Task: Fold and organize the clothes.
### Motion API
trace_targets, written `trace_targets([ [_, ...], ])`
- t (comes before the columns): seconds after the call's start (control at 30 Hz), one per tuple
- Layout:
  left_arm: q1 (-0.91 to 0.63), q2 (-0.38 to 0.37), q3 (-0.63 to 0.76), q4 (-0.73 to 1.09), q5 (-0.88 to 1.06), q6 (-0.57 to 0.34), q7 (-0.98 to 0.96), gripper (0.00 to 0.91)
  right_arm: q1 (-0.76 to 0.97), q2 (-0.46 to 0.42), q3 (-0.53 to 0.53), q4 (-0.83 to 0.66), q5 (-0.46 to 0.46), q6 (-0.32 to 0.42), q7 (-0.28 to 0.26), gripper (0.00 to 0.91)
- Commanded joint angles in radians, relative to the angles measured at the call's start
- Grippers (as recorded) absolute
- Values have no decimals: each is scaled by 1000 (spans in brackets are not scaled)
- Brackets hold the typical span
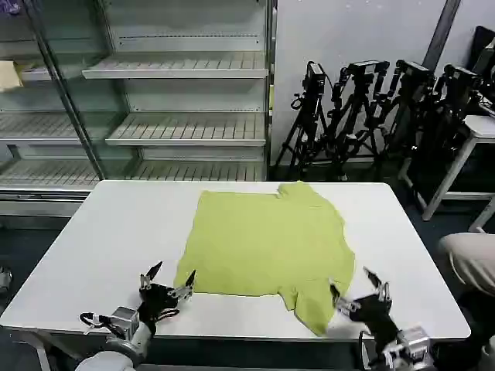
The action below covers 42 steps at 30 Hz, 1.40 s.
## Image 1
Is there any black camera tripod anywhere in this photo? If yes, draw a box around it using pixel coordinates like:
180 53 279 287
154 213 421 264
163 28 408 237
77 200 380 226
326 59 391 182
386 59 440 186
273 60 330 179
432 63 485 194

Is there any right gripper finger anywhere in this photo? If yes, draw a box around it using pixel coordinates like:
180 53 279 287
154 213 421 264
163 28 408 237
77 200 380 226
328 283 359 316
363 267 393 302

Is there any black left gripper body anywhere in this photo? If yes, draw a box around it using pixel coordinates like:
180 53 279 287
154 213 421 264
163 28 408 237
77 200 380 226
138 282 181 324

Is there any grey caster wheel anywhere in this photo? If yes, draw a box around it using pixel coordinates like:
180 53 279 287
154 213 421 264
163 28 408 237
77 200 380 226
0 265 13 298

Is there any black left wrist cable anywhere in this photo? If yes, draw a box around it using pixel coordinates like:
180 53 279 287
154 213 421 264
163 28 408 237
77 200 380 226
79 311 117 335

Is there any yellow paper sheet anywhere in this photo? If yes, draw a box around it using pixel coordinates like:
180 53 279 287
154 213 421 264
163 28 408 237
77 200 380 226
0 60 25 93

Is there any yellow-green shirt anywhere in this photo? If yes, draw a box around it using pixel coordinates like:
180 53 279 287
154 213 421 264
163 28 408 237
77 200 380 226
172 181 357 337

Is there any purple item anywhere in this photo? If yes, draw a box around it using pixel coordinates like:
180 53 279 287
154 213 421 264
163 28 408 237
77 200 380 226
0 0 25 16

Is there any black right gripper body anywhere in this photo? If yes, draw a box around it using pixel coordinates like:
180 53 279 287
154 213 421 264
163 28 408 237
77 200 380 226
347 294 401 343

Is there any glass-fronted metal shelf rack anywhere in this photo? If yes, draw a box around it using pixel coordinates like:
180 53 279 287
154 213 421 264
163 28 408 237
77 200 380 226
0 0 278 230

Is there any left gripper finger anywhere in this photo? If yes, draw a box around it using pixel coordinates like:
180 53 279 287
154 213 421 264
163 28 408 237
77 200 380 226
169 269 197 302
139 260 164 291

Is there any white side table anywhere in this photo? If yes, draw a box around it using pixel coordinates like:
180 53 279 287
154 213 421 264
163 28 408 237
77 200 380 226
397 114 495 233

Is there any white work table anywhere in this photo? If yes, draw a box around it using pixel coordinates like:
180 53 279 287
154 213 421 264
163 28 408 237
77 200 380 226
0 179 472 371

